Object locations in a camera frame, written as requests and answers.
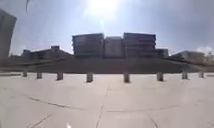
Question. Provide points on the low dark building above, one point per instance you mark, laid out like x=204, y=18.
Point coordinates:
x=45, y=54

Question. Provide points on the stacked multi-storey building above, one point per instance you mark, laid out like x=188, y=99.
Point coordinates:
x=88, y=46

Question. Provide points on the pale concrete slab plaza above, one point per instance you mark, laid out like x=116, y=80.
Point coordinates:
x=128, y=100

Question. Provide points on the tall glass-fronted building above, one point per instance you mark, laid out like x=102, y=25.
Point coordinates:
x=3, y=33

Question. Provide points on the long dark wall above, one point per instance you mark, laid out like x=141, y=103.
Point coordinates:
x=108, y=66

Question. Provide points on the row of concrete bollards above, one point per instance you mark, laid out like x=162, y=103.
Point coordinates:
x=89, y=77

